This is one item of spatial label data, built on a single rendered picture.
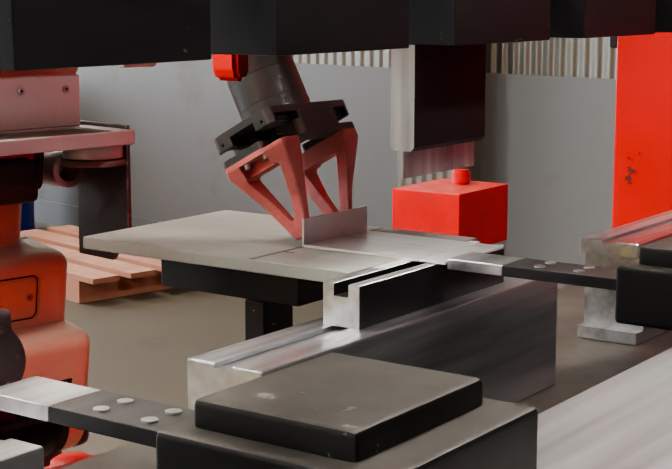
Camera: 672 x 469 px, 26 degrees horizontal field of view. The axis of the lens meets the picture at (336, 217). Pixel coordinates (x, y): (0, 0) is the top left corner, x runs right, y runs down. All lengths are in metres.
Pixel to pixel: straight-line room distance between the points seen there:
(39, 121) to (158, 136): 5.23
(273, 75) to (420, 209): 1.80
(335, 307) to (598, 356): 0.39
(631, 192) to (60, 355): 0.76
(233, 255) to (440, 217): 1.84
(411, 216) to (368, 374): 2.34
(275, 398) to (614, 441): 0.19
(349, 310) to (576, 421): 0.29
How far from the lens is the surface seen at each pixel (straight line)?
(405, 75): 1.03
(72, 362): 1.75
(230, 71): 0.98
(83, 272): 5.78
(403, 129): 1.03
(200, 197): 6.70
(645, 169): 1.94
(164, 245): 1.14
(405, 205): 2.96
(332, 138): 1.18
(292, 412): 0.57
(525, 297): 1.15
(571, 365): 1.28
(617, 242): 1.35
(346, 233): 1.17
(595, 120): 5.16
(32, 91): 1.69
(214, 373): 0.90
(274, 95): 1.15
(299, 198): 1.13
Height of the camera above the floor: 1.19
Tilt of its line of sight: 9 degrees down
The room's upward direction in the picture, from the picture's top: straight up
